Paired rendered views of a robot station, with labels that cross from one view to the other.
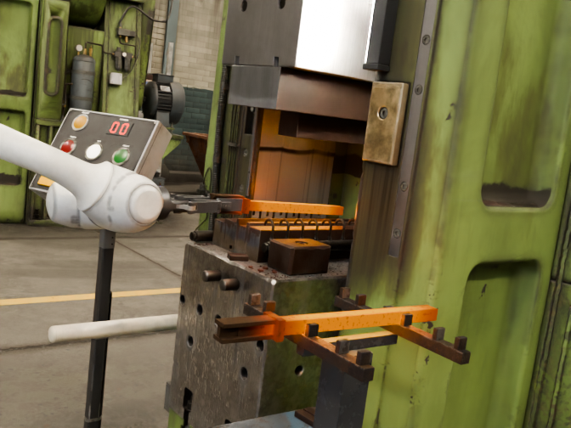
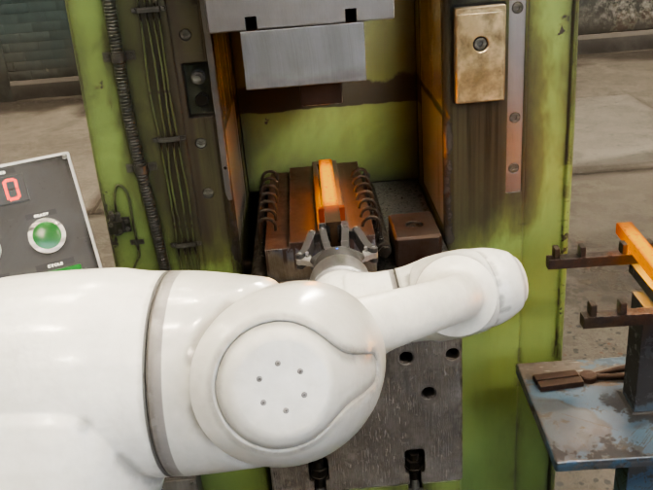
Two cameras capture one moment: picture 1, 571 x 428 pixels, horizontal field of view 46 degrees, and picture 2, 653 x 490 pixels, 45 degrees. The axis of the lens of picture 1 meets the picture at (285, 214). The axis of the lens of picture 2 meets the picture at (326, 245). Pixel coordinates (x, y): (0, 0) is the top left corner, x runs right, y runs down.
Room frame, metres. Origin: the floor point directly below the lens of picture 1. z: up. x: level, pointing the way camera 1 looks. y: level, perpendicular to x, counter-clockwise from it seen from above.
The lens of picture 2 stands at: (0.81, 1.13, 1.57)
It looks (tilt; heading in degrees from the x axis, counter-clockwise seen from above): 24 degrees down; 308
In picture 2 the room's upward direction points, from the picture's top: 5 degrees counter-clockwise
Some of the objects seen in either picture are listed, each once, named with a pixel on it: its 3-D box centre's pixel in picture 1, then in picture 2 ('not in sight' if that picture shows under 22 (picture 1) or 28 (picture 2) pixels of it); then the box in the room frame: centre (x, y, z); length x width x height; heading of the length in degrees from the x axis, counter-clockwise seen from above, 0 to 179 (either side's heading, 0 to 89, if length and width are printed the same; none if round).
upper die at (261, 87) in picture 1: (319, 96); (302, 35); (1.75, -0.05, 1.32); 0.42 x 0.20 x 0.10; 129
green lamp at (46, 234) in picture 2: (121, 156); (47, 235); (1.89, 0.48, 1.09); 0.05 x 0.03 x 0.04; 39
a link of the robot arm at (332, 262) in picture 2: not in sight; (340, 287); (1.43, 0.32, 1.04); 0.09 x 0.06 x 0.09; 39
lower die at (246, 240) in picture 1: (302, 234); (317, 213); (1.75, -0.05, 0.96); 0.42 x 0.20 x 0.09; 129
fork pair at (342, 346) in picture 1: (404, 344); not in sight; (1.01, -0.21, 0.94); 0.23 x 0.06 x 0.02; 127
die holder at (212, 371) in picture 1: (305, 337); (351, 321); (1.72, -0.09, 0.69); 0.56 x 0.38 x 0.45; 129
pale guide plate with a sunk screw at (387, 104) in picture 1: (384, 122); (479, 54); (1.46, -0.19, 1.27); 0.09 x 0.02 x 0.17; 39
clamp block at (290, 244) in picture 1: (299, 256); (414, 239); (1.52, -0.04, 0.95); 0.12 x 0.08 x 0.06; 129
